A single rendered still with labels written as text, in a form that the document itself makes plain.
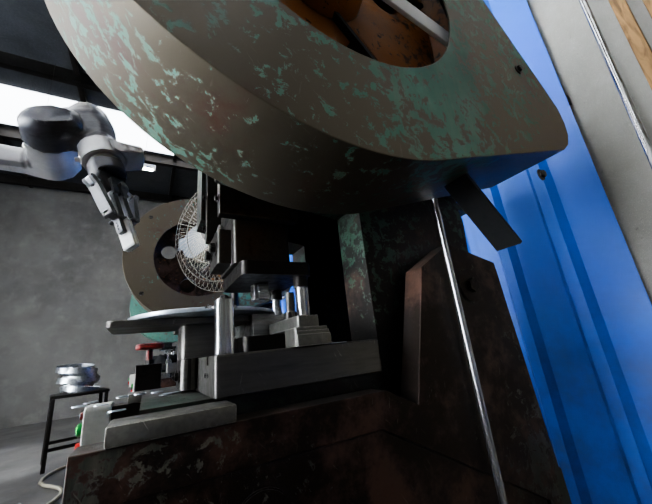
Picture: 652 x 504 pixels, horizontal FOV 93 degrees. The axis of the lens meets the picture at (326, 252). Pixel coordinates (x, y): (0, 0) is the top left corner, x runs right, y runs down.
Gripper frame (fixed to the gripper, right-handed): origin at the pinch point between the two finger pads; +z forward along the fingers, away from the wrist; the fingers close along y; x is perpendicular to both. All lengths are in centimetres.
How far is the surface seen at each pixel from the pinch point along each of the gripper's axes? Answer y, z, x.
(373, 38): 4, -4, 64
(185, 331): -0.7, 25.6, 4.8
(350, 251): -17.7, 23.8, 39.6
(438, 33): -1, -1, 77
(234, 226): -6.0, 8.6, 20.5
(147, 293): -97, -39, -75
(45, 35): -145, -405, -133
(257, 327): -7.8, 30.5, 15.3
